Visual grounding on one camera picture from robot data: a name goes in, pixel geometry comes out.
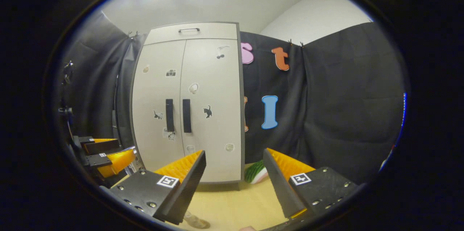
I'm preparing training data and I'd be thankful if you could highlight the white cabinet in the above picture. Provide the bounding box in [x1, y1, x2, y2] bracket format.
[130, 21, 246, 191]

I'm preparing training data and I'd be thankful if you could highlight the computer monitor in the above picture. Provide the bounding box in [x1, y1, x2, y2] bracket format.
[379, 92, 407, 172]

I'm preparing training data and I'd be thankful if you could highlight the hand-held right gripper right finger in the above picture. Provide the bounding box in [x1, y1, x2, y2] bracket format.
[263, 148, 359, 220]

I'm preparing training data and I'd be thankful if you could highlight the watermelon slice toy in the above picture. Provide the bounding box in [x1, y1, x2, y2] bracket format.
[244, 160, 269, 185]

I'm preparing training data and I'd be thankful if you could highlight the white cabinet drawer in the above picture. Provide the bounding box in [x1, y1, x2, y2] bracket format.
[144, 22, 239, 46]

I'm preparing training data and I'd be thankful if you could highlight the white cabinet door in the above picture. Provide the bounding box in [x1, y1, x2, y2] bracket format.
[131, 40, 186, 172]
[180, 38, 243, 183]

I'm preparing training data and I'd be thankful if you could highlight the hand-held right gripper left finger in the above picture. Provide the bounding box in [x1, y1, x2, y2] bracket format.
[100, 150, 207, 225]

